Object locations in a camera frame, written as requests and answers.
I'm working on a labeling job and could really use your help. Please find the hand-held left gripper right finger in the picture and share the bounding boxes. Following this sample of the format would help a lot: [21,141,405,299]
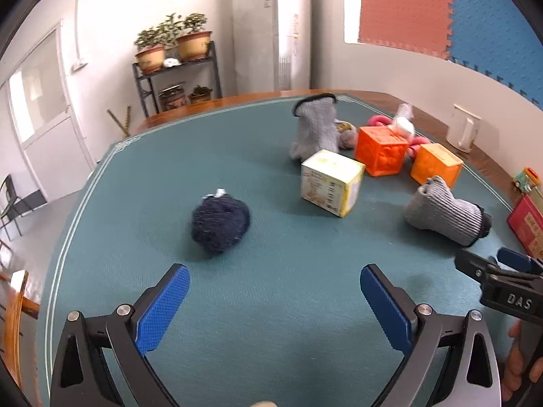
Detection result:
[360,264,503,407]

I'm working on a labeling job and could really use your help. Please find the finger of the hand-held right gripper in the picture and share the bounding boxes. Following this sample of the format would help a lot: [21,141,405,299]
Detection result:
[455,248,501,283]
[488,247,543,278]

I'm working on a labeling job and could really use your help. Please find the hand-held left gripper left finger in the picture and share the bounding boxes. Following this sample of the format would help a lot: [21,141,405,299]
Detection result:
[50,264,190,407]

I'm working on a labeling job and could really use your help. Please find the red storage box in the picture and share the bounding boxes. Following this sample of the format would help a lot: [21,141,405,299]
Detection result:
[507,193,543,260]

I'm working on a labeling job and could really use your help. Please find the grey knitted glove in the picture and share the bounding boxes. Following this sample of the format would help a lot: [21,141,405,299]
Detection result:
[404,176,493,247]
[289,92,341,161]

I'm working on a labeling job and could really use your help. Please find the orange toy cube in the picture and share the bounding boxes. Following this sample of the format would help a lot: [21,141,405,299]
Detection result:
[355,126,411,177]
[410,143,464,189]

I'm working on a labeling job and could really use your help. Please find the grey sock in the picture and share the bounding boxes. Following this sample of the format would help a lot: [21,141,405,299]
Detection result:
[335,119,358,150]

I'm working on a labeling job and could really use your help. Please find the person's right hand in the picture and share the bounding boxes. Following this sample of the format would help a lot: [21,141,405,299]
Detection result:
[502,320,536,403]

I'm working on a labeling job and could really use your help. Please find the small toy car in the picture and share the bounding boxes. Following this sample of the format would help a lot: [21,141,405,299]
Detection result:
[512,167,543,193]

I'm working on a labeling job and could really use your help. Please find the navy blue sock ball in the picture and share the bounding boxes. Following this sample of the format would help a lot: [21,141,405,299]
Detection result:
[190,189,251,256]

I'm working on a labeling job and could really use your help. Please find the white mug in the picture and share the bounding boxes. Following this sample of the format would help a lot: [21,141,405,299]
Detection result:
[446,103,482,153]

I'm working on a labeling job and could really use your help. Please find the yellow and white carton box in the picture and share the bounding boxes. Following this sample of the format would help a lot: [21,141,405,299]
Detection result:
[300,150,366,218]

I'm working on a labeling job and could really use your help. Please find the wooden chair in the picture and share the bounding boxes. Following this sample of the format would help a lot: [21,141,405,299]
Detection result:
[0,269,41,391]

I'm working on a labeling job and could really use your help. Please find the white sock ball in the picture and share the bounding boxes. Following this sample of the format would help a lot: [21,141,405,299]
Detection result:
[388,102,415,138]

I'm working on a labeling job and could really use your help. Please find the black metal chair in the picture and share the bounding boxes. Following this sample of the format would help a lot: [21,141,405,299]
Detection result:
[0,174,47,240]

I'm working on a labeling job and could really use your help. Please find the wooden sticks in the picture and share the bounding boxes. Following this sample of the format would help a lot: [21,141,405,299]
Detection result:
[106,106,132,138]

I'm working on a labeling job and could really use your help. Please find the decorated brown pot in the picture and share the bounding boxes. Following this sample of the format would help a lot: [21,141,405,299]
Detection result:
[159,87,187,112]

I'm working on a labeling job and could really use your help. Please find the white door with window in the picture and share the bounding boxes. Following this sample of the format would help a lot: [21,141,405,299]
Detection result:
[6,25,96,200]

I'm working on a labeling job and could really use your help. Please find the black metal plant rack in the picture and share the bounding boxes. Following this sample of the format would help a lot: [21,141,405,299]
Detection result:
[132,41,223,118]

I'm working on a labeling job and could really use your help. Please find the small potted plant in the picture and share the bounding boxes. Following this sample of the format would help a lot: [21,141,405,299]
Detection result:
[188,85,213,104]

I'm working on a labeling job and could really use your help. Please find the potted plant in clay pot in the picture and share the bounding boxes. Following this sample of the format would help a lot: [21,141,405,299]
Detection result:
[135,27,166,74]
[176,13,213,62]

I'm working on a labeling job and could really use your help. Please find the leafy green potted plant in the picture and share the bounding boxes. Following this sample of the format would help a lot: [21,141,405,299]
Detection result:
[158,13,184,52]

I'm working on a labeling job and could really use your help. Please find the white standing air conditioner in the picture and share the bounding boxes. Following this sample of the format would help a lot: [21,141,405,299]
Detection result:
[230,0,312,92]

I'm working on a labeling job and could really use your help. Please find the pink ring toy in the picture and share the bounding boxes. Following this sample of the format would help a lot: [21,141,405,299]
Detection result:
[367,114,429,168]

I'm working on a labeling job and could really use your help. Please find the blue foam wall mat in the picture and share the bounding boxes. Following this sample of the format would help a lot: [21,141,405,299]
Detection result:
[447,0,543,111]

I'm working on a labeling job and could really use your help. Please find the red foam wall mat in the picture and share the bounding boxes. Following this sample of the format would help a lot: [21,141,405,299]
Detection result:
[357,0,454,61]

